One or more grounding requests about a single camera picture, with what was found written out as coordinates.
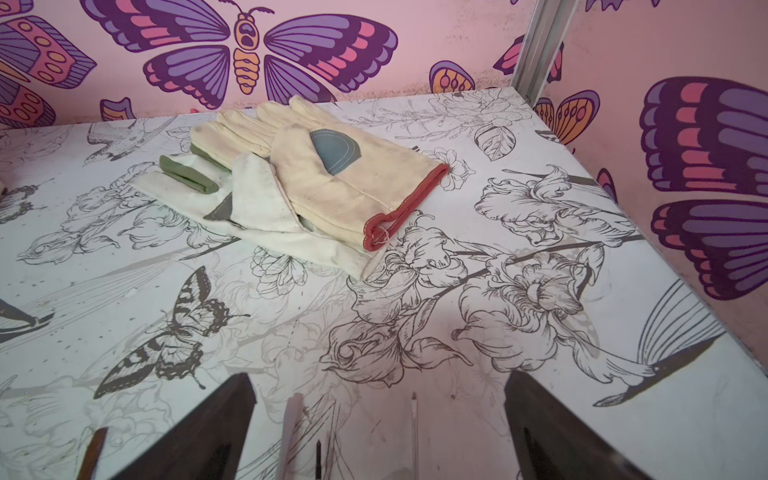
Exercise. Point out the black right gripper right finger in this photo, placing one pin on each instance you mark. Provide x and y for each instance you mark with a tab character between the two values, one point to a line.
551	442

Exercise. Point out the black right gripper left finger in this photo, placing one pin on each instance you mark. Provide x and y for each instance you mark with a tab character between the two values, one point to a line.
207	443

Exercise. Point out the large black yellow screwdriver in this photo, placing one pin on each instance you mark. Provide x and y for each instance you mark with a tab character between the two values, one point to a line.
92	454

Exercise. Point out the orange collar black screwdriver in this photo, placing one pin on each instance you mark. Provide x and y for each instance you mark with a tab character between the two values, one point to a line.
318	464

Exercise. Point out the white green work glove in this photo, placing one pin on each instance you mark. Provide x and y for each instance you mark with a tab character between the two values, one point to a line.
248	202

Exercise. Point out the beige work glove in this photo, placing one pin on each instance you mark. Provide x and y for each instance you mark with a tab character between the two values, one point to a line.
348	183

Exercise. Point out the aluminium frame bars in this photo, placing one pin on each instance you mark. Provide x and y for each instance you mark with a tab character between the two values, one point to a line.
546	30

